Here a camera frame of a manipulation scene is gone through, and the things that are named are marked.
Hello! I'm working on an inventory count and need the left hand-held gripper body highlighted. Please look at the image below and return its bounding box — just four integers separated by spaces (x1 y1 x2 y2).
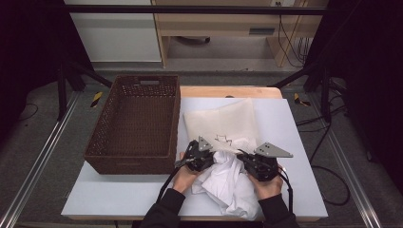
174 136 217 173

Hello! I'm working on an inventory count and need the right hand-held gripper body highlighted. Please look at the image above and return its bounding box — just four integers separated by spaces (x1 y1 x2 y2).
237 142 294 182

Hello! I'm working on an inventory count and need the white garment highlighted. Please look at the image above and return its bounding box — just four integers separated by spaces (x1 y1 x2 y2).
191 138 264 222

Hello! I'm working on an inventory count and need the beige drawstring bag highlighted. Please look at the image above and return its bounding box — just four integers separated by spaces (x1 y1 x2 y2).
182 98 264 155

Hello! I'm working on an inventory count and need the brown wicker basket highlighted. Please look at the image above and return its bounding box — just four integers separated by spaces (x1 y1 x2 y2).
83 74 182 176

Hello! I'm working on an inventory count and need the person's right hand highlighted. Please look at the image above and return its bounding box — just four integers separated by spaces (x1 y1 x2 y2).
247 172 284 200

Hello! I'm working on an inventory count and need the person's left hand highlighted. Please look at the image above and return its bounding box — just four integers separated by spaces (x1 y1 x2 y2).
171 151 201 195

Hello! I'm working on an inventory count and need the white table sheet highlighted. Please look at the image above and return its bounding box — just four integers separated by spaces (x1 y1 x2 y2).
61 97 329 219

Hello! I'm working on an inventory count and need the light wooden table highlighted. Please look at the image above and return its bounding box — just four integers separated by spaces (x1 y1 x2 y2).
61 85 329 222

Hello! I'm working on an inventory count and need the yellow black tape marker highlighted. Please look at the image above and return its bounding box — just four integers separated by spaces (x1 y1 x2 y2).
293 92 312 107
90 91 105 109

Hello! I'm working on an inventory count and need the black metal stand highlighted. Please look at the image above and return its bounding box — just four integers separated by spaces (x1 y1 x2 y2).
268 58 334 124
56 47 114 122

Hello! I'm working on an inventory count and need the wooden desk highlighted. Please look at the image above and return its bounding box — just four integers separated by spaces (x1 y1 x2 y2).
151 0 331 68

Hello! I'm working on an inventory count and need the white cabinet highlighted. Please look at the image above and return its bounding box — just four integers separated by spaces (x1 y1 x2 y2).
65 0 163 64

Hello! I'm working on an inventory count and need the black horizontal bar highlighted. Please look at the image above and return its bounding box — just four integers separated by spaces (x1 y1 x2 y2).
63 4 329 16

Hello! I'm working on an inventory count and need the black curtain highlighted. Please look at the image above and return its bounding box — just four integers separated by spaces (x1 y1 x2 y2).
303 0 403 194
0 0 97 141

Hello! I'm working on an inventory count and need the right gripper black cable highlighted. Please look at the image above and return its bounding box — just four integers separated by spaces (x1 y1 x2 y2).
278 166 295 214

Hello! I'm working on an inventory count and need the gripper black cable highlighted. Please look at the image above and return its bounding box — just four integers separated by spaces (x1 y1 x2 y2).
278 166 295 214
156 165 182 204

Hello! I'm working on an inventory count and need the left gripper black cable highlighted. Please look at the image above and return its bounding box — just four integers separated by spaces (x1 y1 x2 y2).
156 165 182 204

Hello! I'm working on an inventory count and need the aluminium rail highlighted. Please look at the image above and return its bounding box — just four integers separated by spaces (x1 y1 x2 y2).
308 93 383 228
0 91 81 228

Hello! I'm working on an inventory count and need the long looped black cable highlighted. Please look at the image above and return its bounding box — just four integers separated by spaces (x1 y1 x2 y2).
296 104 352 207

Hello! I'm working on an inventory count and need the bundle of black hanging cables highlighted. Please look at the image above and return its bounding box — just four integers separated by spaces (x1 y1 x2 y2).
275 1 311 68

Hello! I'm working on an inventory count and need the thin black cable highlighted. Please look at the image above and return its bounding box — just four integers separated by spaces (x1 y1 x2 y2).
17 103 40 123

